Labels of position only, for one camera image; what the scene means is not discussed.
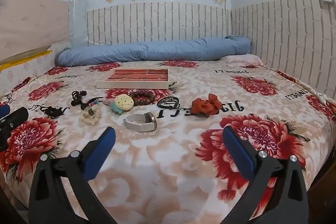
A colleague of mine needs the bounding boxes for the rainbow woven bracelet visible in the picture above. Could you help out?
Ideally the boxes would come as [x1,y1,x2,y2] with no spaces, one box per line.
[80,97,104,110]

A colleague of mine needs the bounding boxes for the clear plastic sheet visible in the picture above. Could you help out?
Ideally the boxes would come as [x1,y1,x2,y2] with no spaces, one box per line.
[68,0,88,46]

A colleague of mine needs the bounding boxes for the black cord bracelet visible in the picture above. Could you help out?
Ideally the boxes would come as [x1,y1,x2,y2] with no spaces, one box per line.
[157,97,180,109]

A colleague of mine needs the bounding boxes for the pink pillow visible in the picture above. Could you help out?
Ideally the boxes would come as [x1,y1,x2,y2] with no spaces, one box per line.
[222,54,264,67]

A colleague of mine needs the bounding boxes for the black beaded hair tie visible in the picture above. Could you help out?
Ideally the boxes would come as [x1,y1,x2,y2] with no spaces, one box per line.
[71,90,88,107]

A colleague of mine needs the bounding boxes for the yellow tape strip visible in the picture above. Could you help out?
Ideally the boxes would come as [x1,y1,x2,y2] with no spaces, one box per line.
[0,49,53,72]

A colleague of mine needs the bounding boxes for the brown wooden bead bracelet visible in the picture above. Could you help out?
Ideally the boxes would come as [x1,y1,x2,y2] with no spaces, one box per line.
[130,91,153,106]

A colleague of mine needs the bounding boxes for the black scrunchie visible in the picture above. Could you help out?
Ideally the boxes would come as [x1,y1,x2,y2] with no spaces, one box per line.
[42,106,70,119]

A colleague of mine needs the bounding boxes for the white strap wristwatch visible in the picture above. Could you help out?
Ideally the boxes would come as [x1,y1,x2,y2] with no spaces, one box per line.
[123,112,158,132]

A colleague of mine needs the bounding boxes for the pineapple plush toy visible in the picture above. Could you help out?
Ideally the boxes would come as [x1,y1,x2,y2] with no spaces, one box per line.
[106,94,135,115]

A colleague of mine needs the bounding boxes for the orange scrunchie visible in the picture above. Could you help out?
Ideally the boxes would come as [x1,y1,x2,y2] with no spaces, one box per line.
[191,93,224,117]

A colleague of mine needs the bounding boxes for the cream scrunchie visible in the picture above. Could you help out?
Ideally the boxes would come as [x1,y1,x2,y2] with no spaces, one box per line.
[80,109,101,126]

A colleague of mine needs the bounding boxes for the tray with red brick lining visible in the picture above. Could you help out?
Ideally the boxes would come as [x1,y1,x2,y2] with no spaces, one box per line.
[96,68,170,90]

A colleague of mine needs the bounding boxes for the red floral printed blanket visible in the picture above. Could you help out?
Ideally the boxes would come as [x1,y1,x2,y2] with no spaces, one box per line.
[0,60,336,224]

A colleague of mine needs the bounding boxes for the pink padded board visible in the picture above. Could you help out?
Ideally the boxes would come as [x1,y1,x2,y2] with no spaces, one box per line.
[0,0,70,62]

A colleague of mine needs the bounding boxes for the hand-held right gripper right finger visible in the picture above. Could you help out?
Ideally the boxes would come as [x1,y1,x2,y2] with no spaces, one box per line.
[222,126,308,224]

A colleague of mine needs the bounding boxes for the rolled blue duvet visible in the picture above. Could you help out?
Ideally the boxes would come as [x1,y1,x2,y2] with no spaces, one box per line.
[55,35,252,66]

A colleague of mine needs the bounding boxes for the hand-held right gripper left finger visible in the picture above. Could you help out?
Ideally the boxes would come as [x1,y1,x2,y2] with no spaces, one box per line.
[28,127,117,224]

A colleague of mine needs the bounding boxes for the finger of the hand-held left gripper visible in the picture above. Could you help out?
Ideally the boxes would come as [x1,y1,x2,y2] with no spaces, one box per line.
[0,105,11,119]
[0,107,29,151]

